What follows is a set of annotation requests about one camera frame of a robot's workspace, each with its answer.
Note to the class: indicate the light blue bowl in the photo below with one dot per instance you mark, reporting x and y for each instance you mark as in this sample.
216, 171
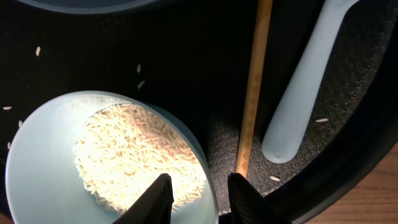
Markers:
42, 182

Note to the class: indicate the black round tray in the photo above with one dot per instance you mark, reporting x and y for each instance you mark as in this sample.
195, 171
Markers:
191, 58

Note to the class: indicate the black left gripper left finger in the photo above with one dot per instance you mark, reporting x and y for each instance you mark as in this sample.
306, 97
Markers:
154, 206

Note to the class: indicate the light blue plastic knife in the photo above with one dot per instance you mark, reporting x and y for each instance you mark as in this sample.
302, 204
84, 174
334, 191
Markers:
288, 125

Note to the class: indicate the wooden chopstick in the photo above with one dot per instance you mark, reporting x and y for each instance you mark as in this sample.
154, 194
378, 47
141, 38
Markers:
261, 31

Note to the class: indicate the dark blue round plate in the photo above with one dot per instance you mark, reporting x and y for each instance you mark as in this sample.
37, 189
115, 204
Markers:
88, 6

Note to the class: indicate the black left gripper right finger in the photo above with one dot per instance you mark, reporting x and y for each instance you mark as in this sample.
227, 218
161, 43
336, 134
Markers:
247, 205

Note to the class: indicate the white rice pile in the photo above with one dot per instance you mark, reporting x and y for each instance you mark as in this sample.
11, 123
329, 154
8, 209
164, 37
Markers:
123, 148

